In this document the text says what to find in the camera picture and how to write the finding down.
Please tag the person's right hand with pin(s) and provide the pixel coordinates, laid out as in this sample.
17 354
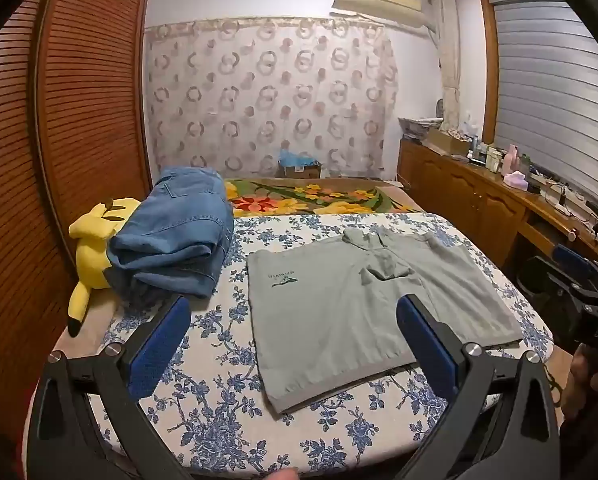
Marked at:
586 385

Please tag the pink tissue pack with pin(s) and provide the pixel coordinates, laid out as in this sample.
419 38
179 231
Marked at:
515 180

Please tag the wooden sideboard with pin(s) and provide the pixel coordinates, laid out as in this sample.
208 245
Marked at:
469 195

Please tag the pink bottle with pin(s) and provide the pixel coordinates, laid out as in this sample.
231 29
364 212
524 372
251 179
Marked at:
510 160

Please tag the open flat cardboard box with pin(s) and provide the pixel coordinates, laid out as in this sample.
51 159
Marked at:
446 141

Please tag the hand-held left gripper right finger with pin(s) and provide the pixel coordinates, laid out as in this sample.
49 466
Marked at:
424 345

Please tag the bed with blue floral sheet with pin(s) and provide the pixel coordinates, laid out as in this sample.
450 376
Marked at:
219 400

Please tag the person's left hand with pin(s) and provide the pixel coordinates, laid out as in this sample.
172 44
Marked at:
284 475

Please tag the blue denim jeans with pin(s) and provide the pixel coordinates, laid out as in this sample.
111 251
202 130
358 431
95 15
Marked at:
179 230

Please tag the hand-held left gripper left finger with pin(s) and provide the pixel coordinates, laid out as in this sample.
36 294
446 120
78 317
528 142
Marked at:
159 350

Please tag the grey pants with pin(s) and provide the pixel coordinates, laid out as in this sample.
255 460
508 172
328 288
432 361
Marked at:
339 320

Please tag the stack of papers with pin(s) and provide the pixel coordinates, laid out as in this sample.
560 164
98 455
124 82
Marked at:
419 126

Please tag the yellow plush toy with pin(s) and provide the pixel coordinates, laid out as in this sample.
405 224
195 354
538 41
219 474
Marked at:
91 240

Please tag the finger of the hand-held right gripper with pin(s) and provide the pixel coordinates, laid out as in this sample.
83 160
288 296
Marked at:
544 280
574 260

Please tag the circle-patterned curtain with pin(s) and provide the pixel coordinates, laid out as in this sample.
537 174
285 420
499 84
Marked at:
269 95

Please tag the blue plastic bag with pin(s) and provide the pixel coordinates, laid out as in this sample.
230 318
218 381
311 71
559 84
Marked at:
293 156

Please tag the colourful floral blanket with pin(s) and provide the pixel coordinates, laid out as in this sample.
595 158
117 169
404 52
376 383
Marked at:
304 197

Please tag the cream lace curtain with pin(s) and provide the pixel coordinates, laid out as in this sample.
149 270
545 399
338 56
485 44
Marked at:
446 60

